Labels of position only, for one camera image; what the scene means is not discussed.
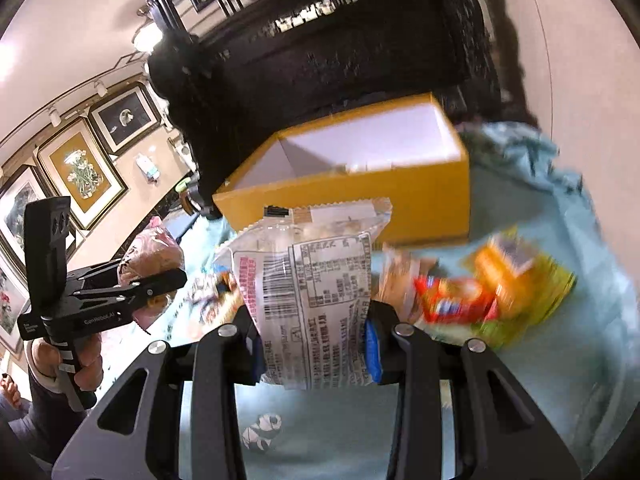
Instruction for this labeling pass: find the pink bread packet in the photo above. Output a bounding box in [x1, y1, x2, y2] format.
[117, 216, 184, 332]

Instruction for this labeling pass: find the white labelled snack bag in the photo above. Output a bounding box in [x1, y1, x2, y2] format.
[215, 197, 393, 390]

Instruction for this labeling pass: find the person's left hand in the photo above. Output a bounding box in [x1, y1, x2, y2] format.
[25, 334, 103, 393]

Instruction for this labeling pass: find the framed red flower picture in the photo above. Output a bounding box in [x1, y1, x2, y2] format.
[0, 256, 29, 358]

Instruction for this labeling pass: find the light blue tablecloth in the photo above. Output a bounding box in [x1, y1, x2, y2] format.
[236, 122, 639, 479]

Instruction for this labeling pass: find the framed ink landscape picture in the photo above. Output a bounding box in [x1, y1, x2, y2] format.
[1, 165, 54, 280]

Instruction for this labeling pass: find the gold framed flower picture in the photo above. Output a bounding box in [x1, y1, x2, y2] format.
[36, 117, 128, 231]

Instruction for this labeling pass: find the red orange snack packet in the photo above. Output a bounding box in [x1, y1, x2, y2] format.
[413, 275, 499, 325]

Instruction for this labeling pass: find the yellow orange snack bag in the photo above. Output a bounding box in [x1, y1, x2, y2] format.
[460, 228, 577, 348]

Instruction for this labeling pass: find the black framed dark picture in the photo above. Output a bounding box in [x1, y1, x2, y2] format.
[89, 81, 160, 156]

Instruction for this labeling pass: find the brown snack packet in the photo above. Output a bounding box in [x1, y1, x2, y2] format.
[374, 244, 438, 323]

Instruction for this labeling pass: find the yellow cardboard box white inside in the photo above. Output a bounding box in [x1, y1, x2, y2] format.
[213, 94, 471, 245]

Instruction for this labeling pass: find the dark carved wooden cabinet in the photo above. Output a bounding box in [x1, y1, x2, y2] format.
[149, 0, 536, 219]

